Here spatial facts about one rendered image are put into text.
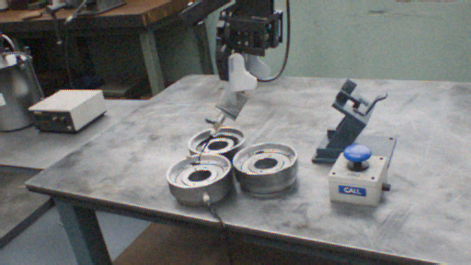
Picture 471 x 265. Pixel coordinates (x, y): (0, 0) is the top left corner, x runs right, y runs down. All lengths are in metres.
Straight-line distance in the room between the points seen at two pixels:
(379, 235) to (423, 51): 1.74
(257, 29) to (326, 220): 0.29
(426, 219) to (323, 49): 1.82
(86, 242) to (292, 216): 0.47
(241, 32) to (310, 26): 1.71
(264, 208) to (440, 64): 1.73
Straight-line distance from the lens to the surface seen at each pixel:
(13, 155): 1.47
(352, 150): 0.70
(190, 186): 0.73
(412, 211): 0.71
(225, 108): 0.80
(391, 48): 2.36
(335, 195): 0.72
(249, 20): 0.71
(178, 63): 2.86
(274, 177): 0.73
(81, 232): 1.00
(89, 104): 1.51
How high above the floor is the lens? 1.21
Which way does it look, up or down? 25 degrees down
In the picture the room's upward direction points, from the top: 9 degrees counter-clockwise
